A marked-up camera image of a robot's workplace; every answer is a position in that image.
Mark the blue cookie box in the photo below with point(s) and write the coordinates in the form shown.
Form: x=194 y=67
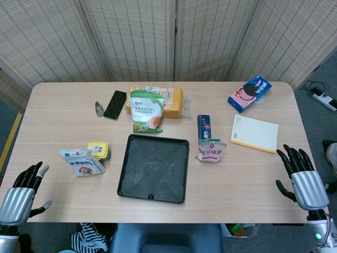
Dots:
x=248 y=93

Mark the black smartphone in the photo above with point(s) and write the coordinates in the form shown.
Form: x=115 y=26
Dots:
x=115 y=105

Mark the green white corn starch bag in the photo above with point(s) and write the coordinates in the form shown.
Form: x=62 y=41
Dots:
x=146 y=110

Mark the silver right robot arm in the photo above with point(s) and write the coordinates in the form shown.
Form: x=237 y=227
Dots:
x=318 y=232

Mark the grey shoe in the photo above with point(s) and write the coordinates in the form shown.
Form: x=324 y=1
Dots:
x=332 y=155

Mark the small grey metal object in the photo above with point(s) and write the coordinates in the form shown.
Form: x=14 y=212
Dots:
x=99 y=109

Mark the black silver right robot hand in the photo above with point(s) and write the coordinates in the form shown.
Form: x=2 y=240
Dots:
x=309 y=188

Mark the yellow green plastic container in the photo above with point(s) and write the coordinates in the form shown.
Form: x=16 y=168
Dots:
x=98 y=150

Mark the dark blue slim box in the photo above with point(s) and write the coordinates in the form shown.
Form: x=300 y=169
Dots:
x=204 y=126

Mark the white notebook yellow edge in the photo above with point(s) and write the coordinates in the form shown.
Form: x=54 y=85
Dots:
x=255 y=133

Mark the white power strip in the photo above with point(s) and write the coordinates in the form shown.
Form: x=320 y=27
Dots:
x=325 y=99

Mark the black white striped cloth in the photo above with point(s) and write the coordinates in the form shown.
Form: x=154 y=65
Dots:
x=89 y=238

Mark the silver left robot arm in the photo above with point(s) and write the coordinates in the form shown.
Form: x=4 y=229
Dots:
x=7 y=238

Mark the pink-white seasoning bag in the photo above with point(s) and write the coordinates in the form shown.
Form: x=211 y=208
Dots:
x=210 y=153

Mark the woven folding screen panel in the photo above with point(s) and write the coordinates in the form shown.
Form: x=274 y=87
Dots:
x=44 y=39
x=289 y=39
x=137 y=39
x=210 y=39

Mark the white round disc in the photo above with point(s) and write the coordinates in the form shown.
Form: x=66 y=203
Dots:
x=261 y=101

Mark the clear box coloured items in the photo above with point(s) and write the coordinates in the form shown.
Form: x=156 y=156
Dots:
x=241 y=229

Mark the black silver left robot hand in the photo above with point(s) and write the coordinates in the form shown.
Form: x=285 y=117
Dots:
x=18 y=205

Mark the clear crumpled plastic wrapper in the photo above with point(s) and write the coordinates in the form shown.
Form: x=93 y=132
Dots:
x=188 y=106

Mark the blue padded seat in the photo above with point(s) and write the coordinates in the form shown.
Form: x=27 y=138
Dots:
x=166 y=238

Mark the yellow tissue pack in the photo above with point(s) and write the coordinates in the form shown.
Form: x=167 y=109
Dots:
x=172 y=101

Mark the black square plastic tray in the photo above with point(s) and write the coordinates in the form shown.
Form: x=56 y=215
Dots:
x=154 y=168

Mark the white castor sugar bag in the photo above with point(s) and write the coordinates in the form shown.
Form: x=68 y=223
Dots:
x=79 y=164

